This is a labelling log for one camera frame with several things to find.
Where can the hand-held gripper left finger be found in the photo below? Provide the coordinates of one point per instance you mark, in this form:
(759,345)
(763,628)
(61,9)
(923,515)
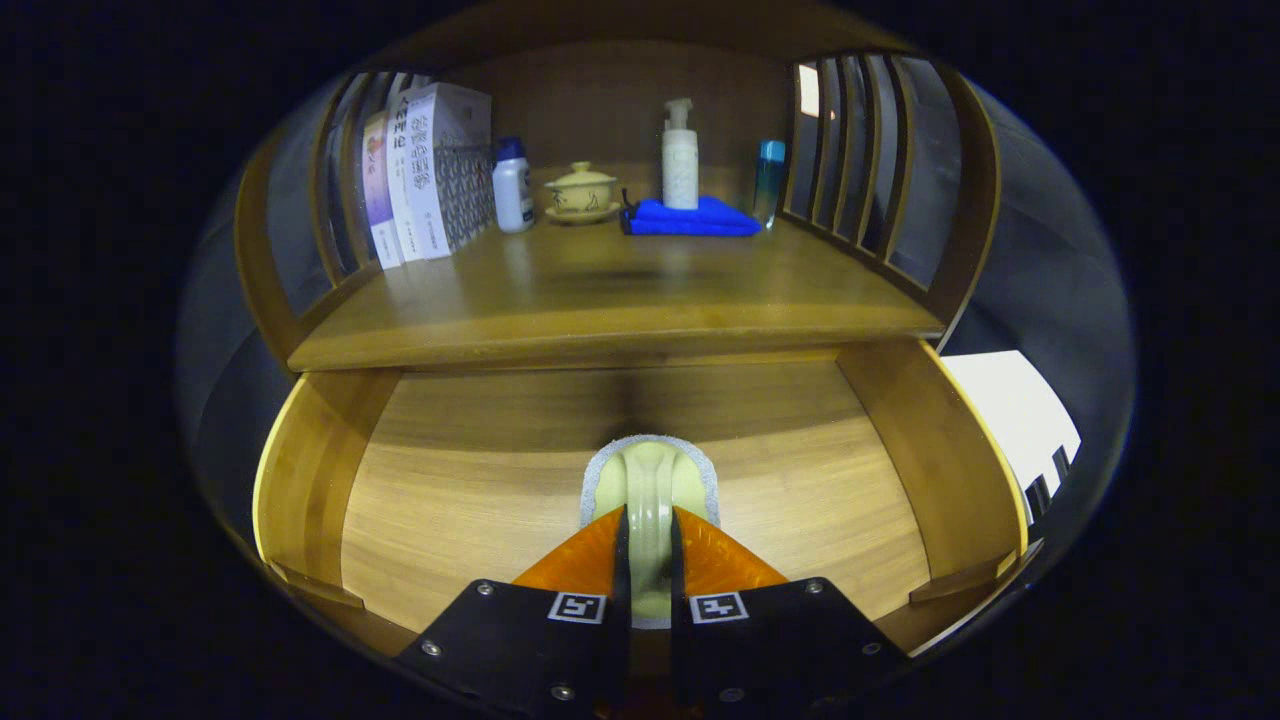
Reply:
(621,570)

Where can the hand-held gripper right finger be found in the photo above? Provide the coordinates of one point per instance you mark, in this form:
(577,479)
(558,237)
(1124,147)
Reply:
(677,570)

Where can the green scrub brush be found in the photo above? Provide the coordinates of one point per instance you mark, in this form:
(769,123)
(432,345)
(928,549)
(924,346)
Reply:
(650,480)

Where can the wooden drawer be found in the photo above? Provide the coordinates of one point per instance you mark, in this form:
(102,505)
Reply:
(480,470)

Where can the wooden countertop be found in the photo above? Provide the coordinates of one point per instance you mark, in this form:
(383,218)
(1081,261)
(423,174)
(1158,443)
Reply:
(600,290)

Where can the white filing cabinet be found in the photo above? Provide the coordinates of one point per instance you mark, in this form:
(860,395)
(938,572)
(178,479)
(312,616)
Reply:
(1010,410)

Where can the wooden cabinet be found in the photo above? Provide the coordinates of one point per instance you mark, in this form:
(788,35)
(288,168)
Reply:
(600,100)

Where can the folded blue cloth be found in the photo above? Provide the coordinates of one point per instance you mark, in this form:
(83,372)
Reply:
(690,218)

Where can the yellow lidded teacup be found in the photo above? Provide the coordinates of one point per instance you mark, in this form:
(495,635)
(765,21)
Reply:
(581,190)

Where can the white bottle blue cap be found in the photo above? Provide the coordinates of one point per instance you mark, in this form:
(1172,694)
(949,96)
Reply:
(512,190)

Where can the teal bottle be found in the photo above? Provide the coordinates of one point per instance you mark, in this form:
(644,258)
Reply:
(769,185)

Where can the cream pump bottle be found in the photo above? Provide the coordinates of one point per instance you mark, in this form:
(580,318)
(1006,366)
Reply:
(680,165)

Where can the white patterned book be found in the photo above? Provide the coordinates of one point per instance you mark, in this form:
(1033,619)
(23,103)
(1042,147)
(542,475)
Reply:
(455,190)

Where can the purple book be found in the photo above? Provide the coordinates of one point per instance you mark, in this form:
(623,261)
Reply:
(378,190)

